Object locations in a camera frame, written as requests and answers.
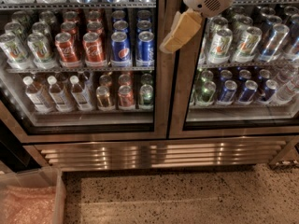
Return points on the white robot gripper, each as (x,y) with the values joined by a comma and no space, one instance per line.
(204,0)

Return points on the glass fridge door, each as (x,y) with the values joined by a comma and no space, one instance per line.
(262,116)
(78,17)

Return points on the right door left 7up can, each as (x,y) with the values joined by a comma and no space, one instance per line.
(219,48)

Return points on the door 7up can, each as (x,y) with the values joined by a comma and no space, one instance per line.
(219,48)
(247,44)

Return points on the right door green can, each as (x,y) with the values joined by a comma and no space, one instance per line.
(205,93)

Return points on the right door silver blue can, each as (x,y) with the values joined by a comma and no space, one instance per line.
(269,50)

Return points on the right door left blue can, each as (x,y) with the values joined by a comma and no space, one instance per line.
(227,93)

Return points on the right door water bottle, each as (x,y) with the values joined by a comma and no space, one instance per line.
(287,91)

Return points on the steel fridge vent grille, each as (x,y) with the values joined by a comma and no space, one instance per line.
(159,154)

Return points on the front right pepsi can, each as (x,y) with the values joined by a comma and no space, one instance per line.
(145,49)

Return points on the pepsi can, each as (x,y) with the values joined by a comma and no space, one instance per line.
(145,49)
(121,50)

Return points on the front left pepsi can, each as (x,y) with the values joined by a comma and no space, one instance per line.
(121,50)

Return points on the green soda can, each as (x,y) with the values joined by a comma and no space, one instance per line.
(146,97)

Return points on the front right coke can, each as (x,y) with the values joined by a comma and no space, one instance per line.
(94,52)

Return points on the coke can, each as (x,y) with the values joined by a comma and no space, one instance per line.
(67,49)
(94,52)

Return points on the orange soda can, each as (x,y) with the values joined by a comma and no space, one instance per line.
(126,97)

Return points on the brown soda can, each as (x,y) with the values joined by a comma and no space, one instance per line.
(105,101)

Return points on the front left coke can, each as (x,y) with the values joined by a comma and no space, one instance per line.
(67,49)

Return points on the middle water bottle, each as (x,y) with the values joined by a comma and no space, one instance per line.
(60,95)

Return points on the left water bottle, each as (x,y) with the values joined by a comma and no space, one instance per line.
(38,95)

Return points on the clear plastic storage bin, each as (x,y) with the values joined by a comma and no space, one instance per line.
(40,178)

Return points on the pink bubble wrap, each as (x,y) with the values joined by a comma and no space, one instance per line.
(27,205)

